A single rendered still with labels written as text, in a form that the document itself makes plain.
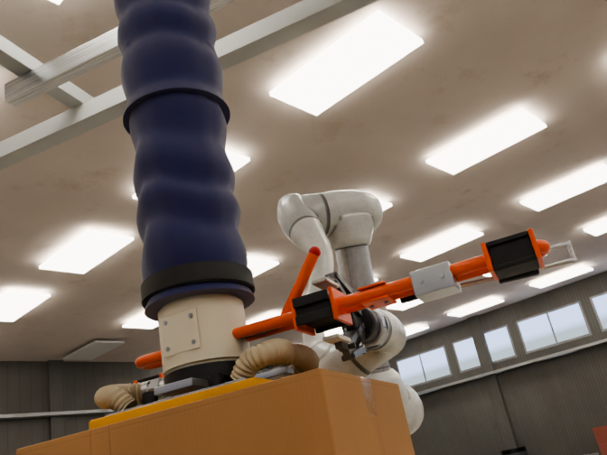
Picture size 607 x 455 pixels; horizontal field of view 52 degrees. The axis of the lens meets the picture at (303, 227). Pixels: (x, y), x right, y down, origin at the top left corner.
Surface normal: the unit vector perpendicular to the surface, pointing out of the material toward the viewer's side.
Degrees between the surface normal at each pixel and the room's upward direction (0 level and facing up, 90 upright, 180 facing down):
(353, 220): 110
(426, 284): 90
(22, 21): 180
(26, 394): 90
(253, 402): 90
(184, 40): 77
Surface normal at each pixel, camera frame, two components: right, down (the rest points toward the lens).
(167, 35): 0.20, -0.64
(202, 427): -0.42, -0.27
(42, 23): 0.18, 0.91
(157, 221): -0.51, -0.49
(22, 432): 0.71, -0.39
